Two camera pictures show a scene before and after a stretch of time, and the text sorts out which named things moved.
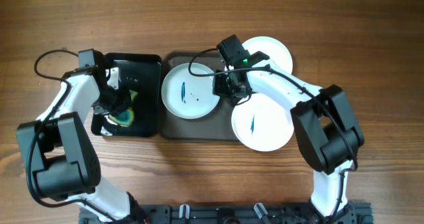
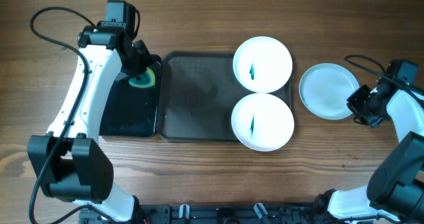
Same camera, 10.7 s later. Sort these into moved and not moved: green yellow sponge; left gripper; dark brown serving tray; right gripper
Moved: green yellow sponge; left gripper; right gripper
Not moved: dark brown serving tray
